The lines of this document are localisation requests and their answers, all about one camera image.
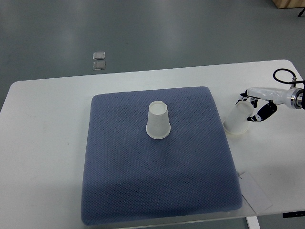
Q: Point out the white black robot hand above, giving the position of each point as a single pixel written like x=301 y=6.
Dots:
x=272 y=96

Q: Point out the white paper cup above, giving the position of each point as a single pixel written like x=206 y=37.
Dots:
x=236 y=122
x=158 y=125

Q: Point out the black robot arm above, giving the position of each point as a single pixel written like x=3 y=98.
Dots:
x=299 y=100

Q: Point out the black tripod leg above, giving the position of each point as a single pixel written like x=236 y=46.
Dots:
x=301 y=13

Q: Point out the wooden furniture corner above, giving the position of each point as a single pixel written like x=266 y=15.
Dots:
x=287 y=4

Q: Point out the white paper card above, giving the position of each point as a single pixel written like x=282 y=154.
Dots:
x=253 y=194

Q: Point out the black table control panel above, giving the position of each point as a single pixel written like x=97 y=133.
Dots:
x=293 y=214

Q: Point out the white table leg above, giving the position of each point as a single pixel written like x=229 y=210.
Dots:
x=252 y=222

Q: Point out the blue grey fabric cushion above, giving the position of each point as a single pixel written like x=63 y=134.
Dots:
x=131 y=176

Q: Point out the upper metal floor plate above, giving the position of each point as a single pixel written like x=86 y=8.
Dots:
x=100 y=55

